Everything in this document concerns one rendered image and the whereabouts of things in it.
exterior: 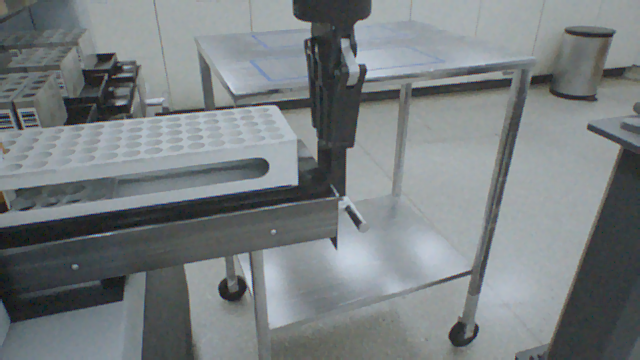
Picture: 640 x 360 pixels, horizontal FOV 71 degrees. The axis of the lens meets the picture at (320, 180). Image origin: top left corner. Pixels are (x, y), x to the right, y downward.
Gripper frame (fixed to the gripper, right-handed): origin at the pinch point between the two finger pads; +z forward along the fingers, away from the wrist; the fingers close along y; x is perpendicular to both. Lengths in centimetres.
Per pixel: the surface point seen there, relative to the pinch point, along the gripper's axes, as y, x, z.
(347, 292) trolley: -32, 15, 52
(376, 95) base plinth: -233, 110, 79
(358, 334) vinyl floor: -42, 22, 80
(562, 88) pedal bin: -200, 237, 77
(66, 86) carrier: -24.8, -30.2, -5.4
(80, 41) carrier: -41, -30, -8
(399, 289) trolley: -29, 27, 52
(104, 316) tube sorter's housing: 9.4, -24.5, 6.0
